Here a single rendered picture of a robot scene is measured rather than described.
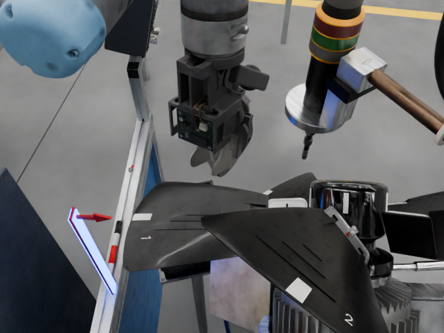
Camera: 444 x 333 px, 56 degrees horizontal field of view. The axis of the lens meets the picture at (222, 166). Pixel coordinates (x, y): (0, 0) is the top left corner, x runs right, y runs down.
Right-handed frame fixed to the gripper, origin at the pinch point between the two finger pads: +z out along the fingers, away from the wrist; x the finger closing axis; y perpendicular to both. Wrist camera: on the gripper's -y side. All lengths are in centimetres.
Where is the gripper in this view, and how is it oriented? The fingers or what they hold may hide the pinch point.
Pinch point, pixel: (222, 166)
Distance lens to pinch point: 63.8
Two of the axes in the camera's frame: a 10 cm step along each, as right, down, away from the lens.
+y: -5.4, 5.4, -6.5
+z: -0.1, 7.6, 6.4
